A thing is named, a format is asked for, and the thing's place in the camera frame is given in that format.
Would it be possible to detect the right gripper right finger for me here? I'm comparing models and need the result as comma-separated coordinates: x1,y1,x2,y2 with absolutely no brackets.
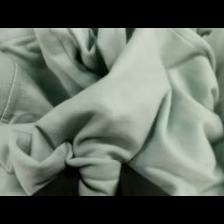
115,162,170,197

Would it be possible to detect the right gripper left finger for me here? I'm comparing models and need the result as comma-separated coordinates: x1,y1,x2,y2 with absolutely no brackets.
32,165,82,197

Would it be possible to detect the pale green shirt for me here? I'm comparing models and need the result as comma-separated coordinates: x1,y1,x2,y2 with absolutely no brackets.
0,27,224,197

